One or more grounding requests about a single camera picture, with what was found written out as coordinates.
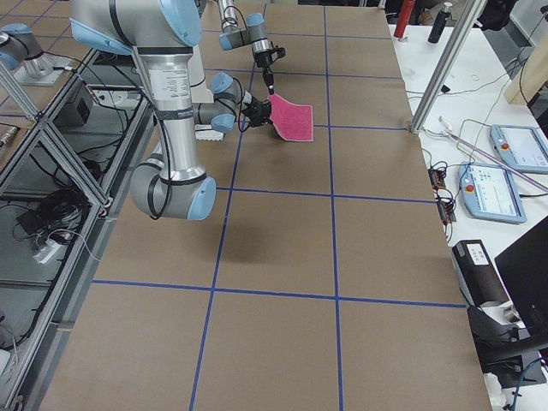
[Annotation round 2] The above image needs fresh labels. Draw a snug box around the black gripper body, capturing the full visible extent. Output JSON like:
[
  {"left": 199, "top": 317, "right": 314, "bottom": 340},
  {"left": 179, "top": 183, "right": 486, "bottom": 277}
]
[
  {"left": 253, "top": 49, "right": 277, "bottom": 72},
  {"left": 244, "top": 97, "right": 272, "bottom": 127}
]

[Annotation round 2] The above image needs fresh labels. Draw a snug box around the pink grey microfibre towel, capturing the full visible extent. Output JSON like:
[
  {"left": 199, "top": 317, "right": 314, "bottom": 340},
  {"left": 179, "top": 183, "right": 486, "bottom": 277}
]
[{"left": 268, "top": 94, "right": 313, "bottom": 142}]

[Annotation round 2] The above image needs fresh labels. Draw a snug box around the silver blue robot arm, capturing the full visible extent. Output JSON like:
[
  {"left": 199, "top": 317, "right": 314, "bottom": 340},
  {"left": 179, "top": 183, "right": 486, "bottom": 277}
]
[
  {"left": 70, "top": 1, "right": 271, "bottom": 220},
  {"left": 217, "top": 1, "right": 285, "bottom": 95}
]

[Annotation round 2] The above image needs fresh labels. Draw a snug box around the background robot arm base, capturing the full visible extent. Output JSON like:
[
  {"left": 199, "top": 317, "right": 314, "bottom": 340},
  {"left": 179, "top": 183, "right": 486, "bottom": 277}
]
[{"left": 1, "top": 23, "right": 62, "bottom": 86}]

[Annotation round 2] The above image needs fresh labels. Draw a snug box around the red bottle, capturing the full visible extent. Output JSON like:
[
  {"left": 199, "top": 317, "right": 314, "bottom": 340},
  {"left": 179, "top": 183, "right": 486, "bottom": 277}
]
[{"left": 394, "top": 0, "right": 415, "bottom": 39}]

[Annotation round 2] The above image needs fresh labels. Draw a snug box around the black bottle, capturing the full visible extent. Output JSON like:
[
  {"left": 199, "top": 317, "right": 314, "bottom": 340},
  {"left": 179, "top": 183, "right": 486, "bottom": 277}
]
[{"left": 427, "top": 2, "right": 453, "bottom": 44}]

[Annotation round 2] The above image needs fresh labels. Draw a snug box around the small circuit board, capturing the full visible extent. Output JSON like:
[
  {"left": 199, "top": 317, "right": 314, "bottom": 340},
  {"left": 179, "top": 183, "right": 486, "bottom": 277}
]
[{"left": 428, "top": 168, "right": 446, "bottom": 190}]

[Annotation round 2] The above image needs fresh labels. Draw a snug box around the near blue teach pendant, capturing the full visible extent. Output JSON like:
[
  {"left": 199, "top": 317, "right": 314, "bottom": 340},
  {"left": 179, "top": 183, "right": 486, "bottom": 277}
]
[{"left": 458, "top": 163, "right": 527, "bottom": 224}]

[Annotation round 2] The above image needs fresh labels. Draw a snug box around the blue teach pendant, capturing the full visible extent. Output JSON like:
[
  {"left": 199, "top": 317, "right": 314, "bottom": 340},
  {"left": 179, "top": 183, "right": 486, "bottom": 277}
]
[
  {"left": 458, "top": 163, "right": 527, "bottom": 224},
  {"left": 490, "top": 124, "right": 547, "bottom": 174}
]

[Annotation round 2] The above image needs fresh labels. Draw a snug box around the wooden beam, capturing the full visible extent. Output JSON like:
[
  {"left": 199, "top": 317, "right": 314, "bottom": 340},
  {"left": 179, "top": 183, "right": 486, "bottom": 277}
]
[{"left": 503, "top": 0, "right": 548, "bottom": 106}]

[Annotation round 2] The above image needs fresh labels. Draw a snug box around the far blue teach pendant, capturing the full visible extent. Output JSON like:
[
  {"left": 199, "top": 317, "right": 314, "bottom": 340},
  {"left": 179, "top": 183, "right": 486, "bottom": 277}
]
[{"left": 490, "top": 124, "right": 547, "bottom": 174}]

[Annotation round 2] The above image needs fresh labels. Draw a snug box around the black box with label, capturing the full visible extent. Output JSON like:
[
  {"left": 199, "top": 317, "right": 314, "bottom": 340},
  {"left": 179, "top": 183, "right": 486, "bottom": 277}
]
[{"left": 451, "top": 239, "right": 509, "bottom": 307}]

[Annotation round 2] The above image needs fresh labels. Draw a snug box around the black monitor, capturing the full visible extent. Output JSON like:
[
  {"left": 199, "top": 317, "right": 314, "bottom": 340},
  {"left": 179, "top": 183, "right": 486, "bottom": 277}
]
[{"left": 495, "top": 217, "right": 547, "bottom": 331}]

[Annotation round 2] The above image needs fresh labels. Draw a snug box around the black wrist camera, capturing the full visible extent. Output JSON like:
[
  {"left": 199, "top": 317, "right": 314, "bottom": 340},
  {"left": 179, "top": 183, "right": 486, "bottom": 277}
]
[{"left": 271, "top": 45, "right": 286, "bottom": 60}]

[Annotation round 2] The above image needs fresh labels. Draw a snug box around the aluminium frame post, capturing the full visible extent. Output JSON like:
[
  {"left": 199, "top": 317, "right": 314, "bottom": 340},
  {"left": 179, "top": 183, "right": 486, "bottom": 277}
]
[{"left": 409, "top": 0, "right": 487, "bottom": 134}]

